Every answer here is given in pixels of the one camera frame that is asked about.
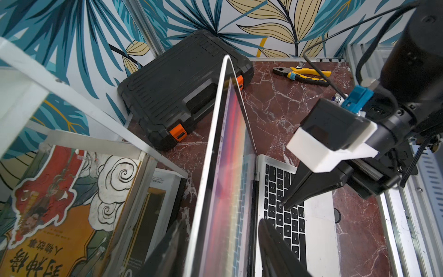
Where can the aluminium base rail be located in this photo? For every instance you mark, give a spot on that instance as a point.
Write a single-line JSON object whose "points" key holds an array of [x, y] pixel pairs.
{"points": [[412, 217]]}

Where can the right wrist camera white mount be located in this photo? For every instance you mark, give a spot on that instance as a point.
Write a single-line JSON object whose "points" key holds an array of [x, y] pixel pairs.
{"points": [[332, 133]]}

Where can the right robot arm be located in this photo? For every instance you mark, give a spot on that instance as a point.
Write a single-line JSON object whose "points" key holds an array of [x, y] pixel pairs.
{"points": [[374, 139]]}

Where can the white folio magazine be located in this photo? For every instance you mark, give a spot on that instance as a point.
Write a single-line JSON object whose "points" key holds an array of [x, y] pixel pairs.
{"points": [[158, 210]]}

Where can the black plastic tool case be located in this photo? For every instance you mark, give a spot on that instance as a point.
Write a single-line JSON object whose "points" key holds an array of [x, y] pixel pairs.
{"points": [[175, 91]]}

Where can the orange illustrated book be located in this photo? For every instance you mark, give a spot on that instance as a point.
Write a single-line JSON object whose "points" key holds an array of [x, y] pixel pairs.
{"points": [[65, 216]]}

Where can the white metal shelf rack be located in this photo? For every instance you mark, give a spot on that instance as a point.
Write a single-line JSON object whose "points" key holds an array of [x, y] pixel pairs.
{"points": [[38, 108]]}

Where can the silver laptop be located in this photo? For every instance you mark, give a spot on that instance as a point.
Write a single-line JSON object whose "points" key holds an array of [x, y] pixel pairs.
{"points": [[238, 188]]}

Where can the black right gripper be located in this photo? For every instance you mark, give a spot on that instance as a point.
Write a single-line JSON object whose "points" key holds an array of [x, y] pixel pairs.
{"points": [[367, 177]]}

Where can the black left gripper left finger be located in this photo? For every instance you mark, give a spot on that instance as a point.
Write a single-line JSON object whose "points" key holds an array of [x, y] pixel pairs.
{"points": [[168, 258]]}

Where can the yellow black pliers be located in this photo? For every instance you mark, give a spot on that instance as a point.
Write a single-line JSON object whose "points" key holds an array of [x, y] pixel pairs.
{"points": [[303, 75]]}

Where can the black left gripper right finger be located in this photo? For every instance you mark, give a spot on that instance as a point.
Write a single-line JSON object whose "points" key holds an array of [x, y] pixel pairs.
{"points": [[276, 257]]}

